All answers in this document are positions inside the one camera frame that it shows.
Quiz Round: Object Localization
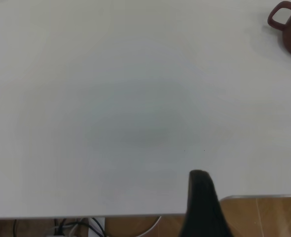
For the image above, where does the white table leg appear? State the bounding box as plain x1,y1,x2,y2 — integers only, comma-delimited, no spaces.
89,217,106,237

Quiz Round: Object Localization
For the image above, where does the thick black cable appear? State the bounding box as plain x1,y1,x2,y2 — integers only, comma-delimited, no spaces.
89,217,106,237

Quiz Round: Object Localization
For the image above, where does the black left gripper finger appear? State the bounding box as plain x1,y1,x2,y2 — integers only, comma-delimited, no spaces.
180,169,234,237

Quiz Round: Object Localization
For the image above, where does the white curved cable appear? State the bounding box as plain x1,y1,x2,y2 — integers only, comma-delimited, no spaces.
133,216,162,237

